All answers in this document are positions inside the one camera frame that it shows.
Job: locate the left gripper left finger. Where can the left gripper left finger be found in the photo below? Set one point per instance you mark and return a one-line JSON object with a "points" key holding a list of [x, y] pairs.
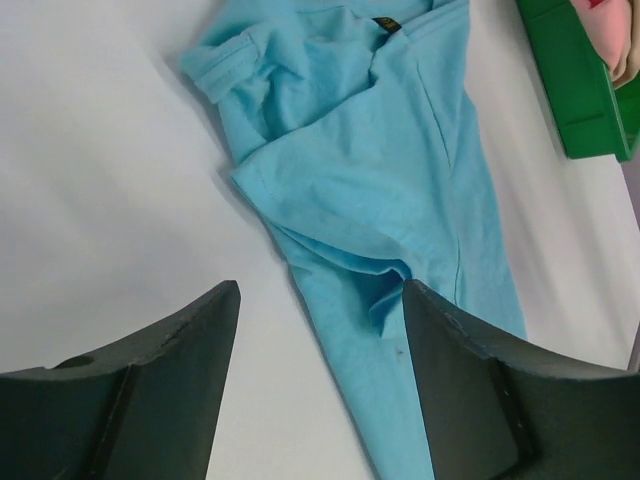
{"points": [[143, 407]]}

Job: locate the teal polo shirt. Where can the teal polo shirt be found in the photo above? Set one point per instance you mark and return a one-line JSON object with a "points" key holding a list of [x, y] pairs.
{"points": [[355, 140]]}

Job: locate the pink shirt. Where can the pink shirt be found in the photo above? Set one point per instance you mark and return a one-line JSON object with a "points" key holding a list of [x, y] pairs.
{"points": [[607, 24]]}

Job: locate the green plastic bin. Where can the green plastic bin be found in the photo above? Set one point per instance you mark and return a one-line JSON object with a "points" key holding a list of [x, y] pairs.
{"points": [[592, 117]]}

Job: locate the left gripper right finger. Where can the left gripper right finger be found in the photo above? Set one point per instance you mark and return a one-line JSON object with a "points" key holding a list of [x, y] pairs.
{"points": [[495, 406]]}

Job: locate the beige shirt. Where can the beige shirt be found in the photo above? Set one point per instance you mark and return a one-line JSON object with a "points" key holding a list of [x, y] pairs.
{"points": [[627, 67]]}

